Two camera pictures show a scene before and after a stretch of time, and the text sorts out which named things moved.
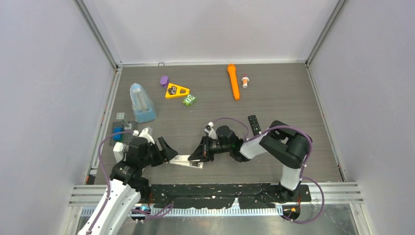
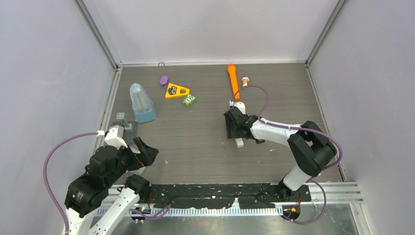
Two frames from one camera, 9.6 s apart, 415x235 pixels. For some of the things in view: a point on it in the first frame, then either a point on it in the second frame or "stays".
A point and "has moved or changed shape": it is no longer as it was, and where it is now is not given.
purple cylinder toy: (164, 81) stays
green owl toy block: (189, 100) stays
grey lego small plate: (120, 115) stays
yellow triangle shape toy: (173, 90) stays
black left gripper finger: (171, 153) → (149, 155)
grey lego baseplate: (127, 126) stays
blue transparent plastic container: (142, 104) stays
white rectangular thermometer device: (183, 160) has moved or changed shape
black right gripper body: (212, 148) → (232, 130)
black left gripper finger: (163, 147) → (140, 145)
